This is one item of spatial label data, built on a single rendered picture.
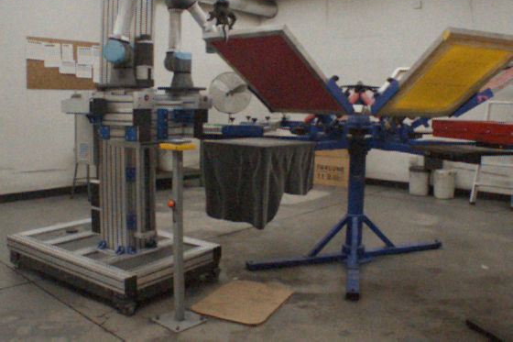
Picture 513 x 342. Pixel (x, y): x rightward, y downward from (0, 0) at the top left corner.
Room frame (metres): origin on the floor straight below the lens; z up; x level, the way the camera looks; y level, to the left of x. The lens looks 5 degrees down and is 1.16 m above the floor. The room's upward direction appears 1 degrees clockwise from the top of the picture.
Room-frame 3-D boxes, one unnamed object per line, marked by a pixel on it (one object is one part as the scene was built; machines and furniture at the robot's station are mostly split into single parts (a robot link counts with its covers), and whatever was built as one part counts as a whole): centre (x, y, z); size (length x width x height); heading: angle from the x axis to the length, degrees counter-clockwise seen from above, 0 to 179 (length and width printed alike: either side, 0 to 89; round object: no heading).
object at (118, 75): (2.67, 0.76, 1.31); 0.15 x 0.15 x 0.10
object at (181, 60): (3.09, 0.49, 1.42); 0.13 x 0.12 x 0.14; 33
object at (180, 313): (2.42, 0.40, 0.48); 0.22 x 0.22 x 0.96; 49
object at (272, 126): (3.74, 0.15, 1.05); 1.08 x 0.61 x 0.23; 79
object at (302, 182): (2.60, -0.18, 0.74); 0.46 x 0.04 x 0.42; 139
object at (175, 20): (3.20, 0.56, 1.63); 0.15 x 0.12 x 0.55; 33
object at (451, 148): (2.94, -0.96, 0.91); 1.34 x 0.40 x 0.08; 19
